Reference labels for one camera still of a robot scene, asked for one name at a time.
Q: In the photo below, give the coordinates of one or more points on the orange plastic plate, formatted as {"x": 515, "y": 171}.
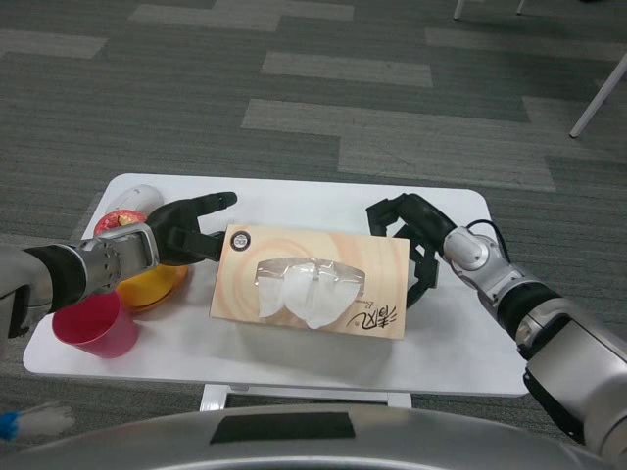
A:
{"x": 164, "y": 302}

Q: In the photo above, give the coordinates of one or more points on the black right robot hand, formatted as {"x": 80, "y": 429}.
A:
{"x": 423, "y": 215}

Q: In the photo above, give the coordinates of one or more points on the red apple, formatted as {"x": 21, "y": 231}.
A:
{"x": 117, "y": 220}

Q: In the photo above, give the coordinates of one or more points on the white computer mouse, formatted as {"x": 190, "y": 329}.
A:
{"x": 134, "y": 198}

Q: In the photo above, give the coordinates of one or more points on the pink plastic cup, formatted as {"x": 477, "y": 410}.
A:
{"x": 95, "y": 330}

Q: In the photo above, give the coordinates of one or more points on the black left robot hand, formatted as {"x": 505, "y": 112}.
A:
{"x": 171, "y": 220}

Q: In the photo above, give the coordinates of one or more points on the white slanted furniture leg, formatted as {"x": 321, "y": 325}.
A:
{"x": 597, "y": 95}

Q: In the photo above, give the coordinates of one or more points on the silver robot chest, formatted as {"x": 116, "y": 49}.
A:
{"x": 441, "y": 443}

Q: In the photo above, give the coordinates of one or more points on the white table base frame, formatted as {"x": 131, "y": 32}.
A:
{"x": 213, "y": 396}

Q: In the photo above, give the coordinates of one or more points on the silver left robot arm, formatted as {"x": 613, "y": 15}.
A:
{"x": 98, "y": 264}

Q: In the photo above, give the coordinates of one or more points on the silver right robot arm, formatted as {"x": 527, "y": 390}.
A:
{"x": 563, "y": 343}

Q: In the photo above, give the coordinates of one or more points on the beige cardboard tissue box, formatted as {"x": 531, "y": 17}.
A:
{"x": 235, "y": 279}

